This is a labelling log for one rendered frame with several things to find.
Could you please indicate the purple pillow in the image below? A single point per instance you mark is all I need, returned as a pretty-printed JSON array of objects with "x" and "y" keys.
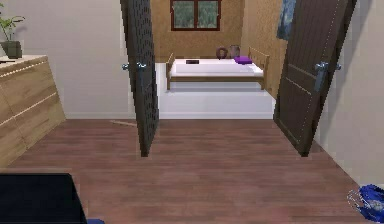
[{"x": 243, "y": 59}]

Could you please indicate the blue framed wall picture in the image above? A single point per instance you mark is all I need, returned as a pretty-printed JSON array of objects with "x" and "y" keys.
[{"x": 286, "y": 18}]

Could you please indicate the red framed window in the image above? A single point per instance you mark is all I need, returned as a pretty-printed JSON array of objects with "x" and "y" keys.
[{"x": 195, "y": 14}]

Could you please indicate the dark brown panelled room door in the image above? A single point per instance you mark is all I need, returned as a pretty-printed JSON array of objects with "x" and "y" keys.
[{"x": 310, "y": 76}]

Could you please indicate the small black flat device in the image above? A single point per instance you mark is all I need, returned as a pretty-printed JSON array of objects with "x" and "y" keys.
[{"x": 192, "y": 62}]

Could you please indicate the dark brown perforated room door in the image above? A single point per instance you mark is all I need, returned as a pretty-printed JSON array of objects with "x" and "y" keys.
[{"x": 141, "y": 66}]

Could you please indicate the black flat box furniture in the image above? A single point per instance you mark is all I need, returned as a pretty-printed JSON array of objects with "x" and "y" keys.
[{"x": 36, "y": 198}]

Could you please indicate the grey purple jar vase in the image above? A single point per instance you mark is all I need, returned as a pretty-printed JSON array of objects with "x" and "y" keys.
[{"x": 234, "y": 51}]

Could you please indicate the dark purple round vase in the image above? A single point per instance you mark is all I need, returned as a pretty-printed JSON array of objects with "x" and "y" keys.
[{"x": 221, "y": 52}]

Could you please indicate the green plant in dark pot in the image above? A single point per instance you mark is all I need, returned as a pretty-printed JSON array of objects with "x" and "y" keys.
[{"x": 10, "y": 41}]

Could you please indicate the black flat item on chest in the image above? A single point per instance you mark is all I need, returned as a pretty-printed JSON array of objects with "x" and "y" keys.
[{"x": 6, "y": 60}]

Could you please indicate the wooden bed with white mattress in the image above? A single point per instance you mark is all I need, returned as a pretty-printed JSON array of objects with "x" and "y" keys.
[{"x": 213, "y": 68}]

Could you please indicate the light wood chest of drawers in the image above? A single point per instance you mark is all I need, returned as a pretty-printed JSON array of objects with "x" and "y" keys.
[{"x": 25, "y": 100}]

